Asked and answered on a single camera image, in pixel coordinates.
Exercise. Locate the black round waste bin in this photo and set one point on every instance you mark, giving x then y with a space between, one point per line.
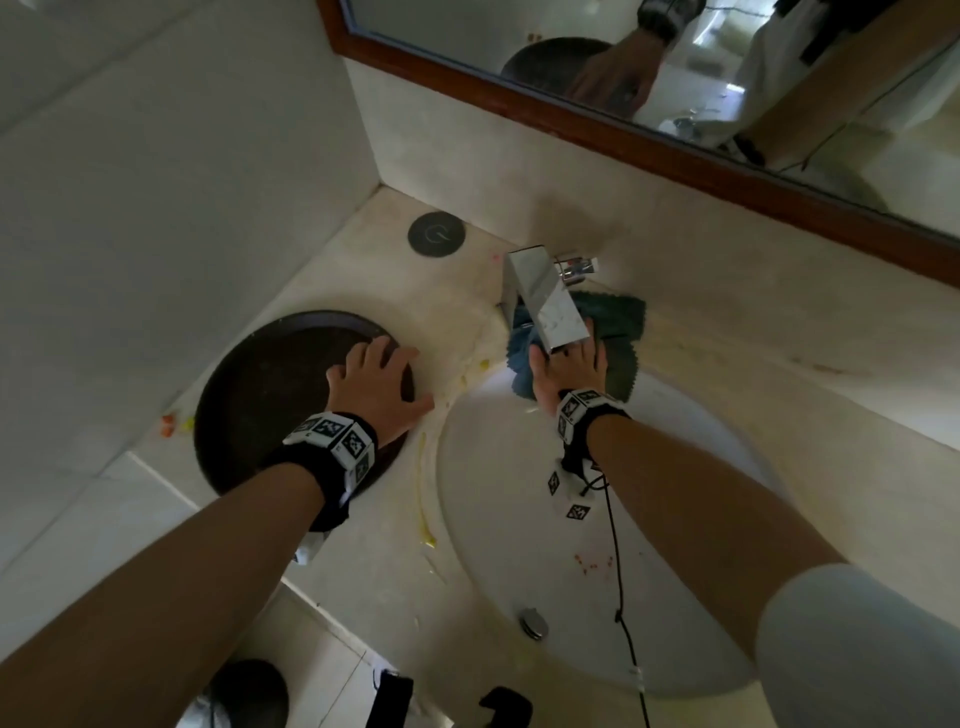
251 697

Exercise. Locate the blue-green cleaning cloth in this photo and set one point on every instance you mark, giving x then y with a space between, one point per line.
622 330

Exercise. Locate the person's right thumb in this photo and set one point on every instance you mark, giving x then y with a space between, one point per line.
538 369

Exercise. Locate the person's right forearm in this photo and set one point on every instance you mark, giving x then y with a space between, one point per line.
697 517

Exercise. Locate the dark brown round tray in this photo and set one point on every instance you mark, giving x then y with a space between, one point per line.
262 390

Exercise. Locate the white oval sink basin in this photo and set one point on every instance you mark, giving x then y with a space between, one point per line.
525 540

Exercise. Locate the person's left hand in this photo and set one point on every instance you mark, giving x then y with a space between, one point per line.
379 397

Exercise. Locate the person's left little finger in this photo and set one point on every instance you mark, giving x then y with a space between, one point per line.
338 373

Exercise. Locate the chrome sink drain stopper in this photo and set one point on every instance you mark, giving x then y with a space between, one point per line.
533 624

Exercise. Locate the chrome square faucet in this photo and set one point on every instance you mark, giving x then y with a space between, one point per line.
544 296

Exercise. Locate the right wrist marker tracker band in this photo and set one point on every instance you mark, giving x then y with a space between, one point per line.
577 412

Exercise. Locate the wooden framed wall mirror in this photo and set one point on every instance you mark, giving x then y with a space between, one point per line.
750 112

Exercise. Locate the white shirt sleeve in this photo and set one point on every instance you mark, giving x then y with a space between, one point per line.
862 652

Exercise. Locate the person's left middle finger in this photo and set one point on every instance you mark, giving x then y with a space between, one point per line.
382 352

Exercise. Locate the person's left thumb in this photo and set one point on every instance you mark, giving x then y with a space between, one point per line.
418 411

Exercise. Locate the wrist marker tracker band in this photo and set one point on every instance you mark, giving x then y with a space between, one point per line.
577 412
337 442

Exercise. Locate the person's right hand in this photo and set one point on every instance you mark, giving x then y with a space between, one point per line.
574 375

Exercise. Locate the orange food scrap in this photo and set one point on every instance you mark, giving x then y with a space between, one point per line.
168 426

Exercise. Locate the left wrist marker tracker band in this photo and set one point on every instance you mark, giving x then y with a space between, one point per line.
337 442

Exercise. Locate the person's left forearm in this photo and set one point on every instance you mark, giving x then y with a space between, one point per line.
172 577

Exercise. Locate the round dark countertop cap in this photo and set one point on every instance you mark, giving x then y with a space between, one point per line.
436 235

